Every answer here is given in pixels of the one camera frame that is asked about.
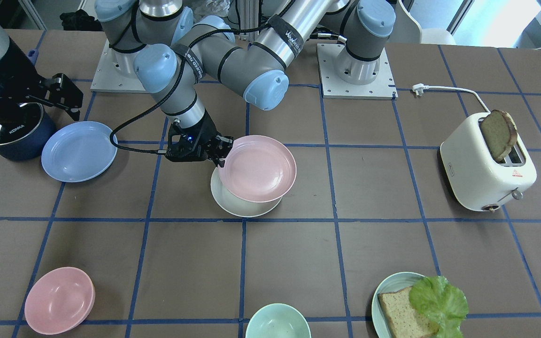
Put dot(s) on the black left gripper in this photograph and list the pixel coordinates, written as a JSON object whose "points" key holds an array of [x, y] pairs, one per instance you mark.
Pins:
{"points": [[206, 130]]}

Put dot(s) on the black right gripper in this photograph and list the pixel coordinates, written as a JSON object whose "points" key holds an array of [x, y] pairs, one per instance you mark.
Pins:
{"points": [[12, 70]]}

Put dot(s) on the pink plate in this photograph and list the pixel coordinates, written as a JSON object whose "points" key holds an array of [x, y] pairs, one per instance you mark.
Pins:
{"points": [[258, 169]]}

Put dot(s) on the blue plate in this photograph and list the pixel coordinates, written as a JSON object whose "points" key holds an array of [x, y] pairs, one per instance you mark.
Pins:
{"points": [[78, 152]]}

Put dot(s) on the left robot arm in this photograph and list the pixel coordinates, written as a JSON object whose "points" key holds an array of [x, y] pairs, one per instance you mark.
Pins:
{"points": [[257, 73]]}

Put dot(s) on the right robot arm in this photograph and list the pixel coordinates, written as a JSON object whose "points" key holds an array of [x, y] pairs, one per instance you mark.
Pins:
{"points": [[130, 25]]}

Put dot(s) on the cream white plate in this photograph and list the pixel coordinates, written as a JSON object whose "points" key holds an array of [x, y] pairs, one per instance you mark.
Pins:
{"points": [[236, 206]]}

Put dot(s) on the dark blue cooking pot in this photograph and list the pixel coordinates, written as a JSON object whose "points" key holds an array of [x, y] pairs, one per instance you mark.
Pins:
{"points": [[26, 139]]}

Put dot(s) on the green bowl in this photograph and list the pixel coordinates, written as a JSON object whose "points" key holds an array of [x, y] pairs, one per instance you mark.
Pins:
{"points": [[278, 320]]}

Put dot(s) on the pink bowl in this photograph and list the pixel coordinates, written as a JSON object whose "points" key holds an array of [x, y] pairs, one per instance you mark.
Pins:
{"points": [[59, 301]]}

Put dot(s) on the green plate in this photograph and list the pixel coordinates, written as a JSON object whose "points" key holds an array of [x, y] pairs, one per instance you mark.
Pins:
{"points": [[392, 283]]}

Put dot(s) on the white chair back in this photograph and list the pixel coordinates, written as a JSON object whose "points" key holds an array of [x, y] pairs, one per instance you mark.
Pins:
{"points": [[407, 29]]}

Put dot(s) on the brown bread slice on plate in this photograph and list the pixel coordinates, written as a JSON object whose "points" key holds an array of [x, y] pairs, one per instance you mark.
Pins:
{"points": [[403, 320]]}

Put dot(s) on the green lettuce leaf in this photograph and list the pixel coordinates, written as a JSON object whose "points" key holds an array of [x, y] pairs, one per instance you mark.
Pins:
{"points": [[436, 299]]}

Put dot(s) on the white toaster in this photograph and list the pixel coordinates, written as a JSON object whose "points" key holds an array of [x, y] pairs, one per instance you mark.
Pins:
{"points": [[477, 181]]}

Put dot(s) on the bread slice in toaster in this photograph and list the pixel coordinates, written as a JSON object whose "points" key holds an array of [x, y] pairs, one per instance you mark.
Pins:
{"points": [[500, 133]]}

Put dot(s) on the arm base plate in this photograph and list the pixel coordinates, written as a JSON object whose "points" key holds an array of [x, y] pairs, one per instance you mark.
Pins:
{"points": [[115, 73], [343, 77]]}

